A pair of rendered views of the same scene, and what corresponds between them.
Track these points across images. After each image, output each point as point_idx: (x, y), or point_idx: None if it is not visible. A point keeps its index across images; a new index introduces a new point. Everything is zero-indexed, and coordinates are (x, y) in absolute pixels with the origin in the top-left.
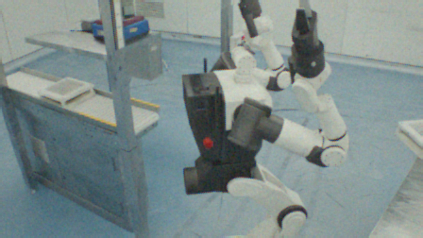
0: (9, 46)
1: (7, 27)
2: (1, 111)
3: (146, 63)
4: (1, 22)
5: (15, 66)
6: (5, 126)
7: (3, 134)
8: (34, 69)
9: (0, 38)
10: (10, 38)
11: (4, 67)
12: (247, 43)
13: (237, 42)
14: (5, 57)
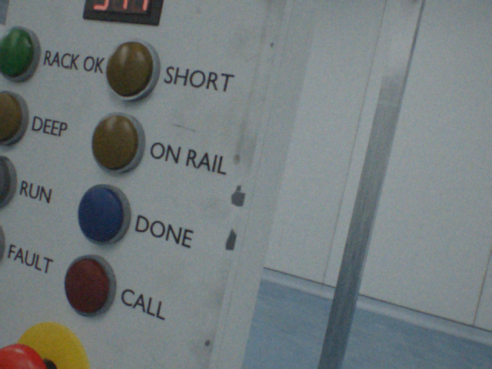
0: (480, 301)
1: (491, 269)
2: (318, 337)
3: None
4: (484, 254)
5: (470, 338)
6: (276, 344)
7: (249, 344)
8: (485, 357)
9: (468, 277)
10: (490, 289)
11: (448, 325)
12: (224, 140)
13: (14, 3)
14: (460, 310)
